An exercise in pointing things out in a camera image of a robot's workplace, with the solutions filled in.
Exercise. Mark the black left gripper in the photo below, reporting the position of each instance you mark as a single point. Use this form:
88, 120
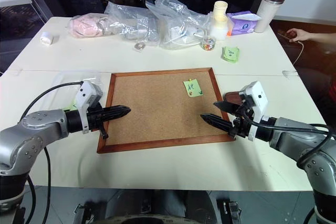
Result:
95, 117

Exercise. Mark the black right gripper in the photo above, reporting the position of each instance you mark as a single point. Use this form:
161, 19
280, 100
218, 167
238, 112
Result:
242, 123

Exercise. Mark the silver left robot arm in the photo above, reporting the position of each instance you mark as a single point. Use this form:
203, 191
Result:
34, 132

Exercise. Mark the dark rounded robot base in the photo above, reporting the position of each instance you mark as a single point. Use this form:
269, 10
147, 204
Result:
157, 208

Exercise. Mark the person's bare forearm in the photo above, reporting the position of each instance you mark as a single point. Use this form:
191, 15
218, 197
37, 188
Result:
324, 37

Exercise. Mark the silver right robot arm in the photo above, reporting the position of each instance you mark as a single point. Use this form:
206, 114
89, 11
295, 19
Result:
309, 145

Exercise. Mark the green sticky note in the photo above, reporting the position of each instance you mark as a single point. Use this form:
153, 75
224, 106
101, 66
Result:
192, 87

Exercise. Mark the wood-framed cork board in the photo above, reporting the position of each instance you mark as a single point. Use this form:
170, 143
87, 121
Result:
157, 108

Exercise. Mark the small glass pin jar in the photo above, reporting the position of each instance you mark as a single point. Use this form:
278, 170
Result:
208, 43

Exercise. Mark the person's bare hand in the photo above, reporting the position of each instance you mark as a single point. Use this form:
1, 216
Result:
299, 35

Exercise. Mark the brown wooden block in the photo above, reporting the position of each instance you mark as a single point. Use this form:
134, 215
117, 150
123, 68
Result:
232, 96

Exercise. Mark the stack of green notes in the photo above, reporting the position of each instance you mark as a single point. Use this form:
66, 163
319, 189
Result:
230, 54

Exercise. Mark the small clear tape roll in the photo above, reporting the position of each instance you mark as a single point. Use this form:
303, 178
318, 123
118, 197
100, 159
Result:
140, 46

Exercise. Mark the translucent white plastic bottle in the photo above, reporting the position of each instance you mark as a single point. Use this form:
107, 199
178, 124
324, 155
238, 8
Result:
218, 28

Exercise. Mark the purple tissue pack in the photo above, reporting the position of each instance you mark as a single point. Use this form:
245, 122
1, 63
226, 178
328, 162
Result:
241, 26

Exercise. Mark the clear bag with grey items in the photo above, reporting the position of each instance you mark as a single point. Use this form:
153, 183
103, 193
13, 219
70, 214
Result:
128, 22

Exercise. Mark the plastic bag with pink cloth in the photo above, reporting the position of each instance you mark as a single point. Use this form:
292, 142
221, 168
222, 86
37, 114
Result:
84, 26

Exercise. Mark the clear bag with white charger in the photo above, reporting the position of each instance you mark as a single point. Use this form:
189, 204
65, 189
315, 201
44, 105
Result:
178, 24

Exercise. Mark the small white roll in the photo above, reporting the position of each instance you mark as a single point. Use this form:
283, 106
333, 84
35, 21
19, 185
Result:
46, 38

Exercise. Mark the cream plastic cup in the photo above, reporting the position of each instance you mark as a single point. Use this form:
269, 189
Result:
220, 9

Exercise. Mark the white tumbler with brown lid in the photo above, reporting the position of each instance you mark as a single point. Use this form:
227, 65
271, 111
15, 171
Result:
267, 11

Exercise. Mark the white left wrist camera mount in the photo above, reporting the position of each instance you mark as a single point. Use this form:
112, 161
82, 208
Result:
86, 91

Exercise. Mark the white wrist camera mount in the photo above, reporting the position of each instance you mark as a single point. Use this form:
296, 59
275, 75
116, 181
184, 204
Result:
260, 95
86, 91

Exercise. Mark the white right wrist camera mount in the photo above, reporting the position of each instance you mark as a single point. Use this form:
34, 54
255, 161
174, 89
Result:
260, 95

